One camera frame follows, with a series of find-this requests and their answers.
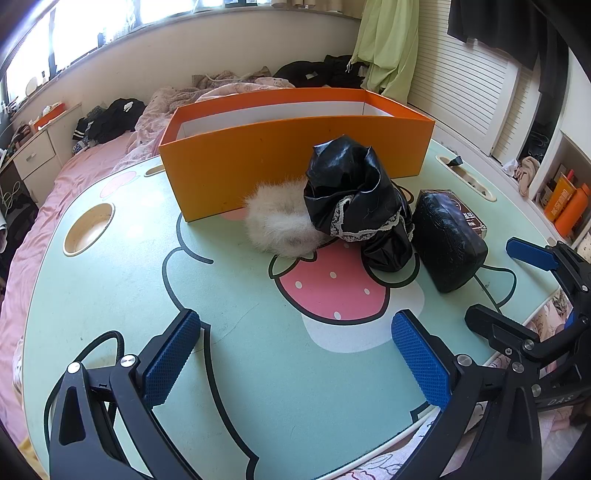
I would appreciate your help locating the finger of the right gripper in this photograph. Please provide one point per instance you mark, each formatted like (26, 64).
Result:
(540, 257)
(502, 333)

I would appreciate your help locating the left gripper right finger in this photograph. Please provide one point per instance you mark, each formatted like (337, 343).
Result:
(507, 444)

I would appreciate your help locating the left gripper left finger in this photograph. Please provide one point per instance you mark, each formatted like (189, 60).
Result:
(101, 420)

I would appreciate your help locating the beige fur pompom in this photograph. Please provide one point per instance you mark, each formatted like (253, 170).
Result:
(277, 220)

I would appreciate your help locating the orange bottles on shelf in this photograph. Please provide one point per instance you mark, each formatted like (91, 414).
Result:
(567, 203)

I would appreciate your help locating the dark red textured pouch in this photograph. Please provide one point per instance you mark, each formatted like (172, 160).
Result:
(449, 249)

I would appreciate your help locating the black shiny lace bag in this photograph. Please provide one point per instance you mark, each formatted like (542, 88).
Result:
(350, 196)

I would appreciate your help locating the black hanging garment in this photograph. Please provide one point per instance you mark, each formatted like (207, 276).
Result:
(520, 30)

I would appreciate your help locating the green hanging cloth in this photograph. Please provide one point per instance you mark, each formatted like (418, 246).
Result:
(387, 43)

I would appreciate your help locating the black clothes pile right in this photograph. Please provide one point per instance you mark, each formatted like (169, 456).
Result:
(333, 71)

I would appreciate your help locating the black clothes pile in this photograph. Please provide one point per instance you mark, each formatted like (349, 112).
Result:
(102, 125)
(333, 71)

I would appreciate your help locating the white drawer cabinet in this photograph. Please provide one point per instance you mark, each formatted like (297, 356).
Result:
(42, 157)

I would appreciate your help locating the black clothes pile left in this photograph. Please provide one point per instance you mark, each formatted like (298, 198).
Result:
(102, 125)

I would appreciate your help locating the orange cardboard box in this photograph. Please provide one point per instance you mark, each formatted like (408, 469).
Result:
(215, 152)

